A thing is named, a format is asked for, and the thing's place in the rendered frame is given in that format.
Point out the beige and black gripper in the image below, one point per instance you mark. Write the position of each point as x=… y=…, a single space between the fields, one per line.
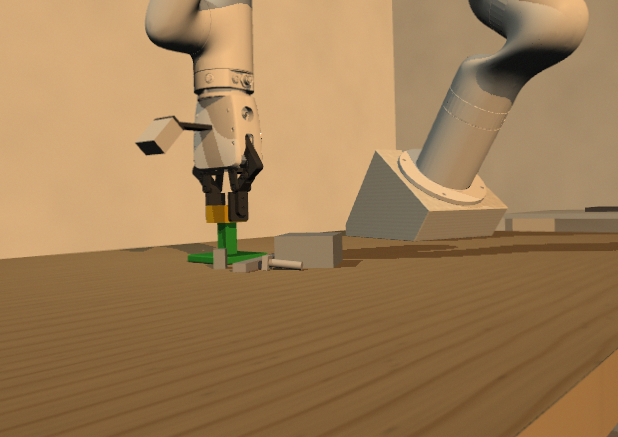
x=235 y=131

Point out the green square peg on flat base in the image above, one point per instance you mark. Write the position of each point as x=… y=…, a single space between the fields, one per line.
x=227 y=238

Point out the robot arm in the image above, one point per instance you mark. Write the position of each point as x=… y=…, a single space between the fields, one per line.
x=218 y=35

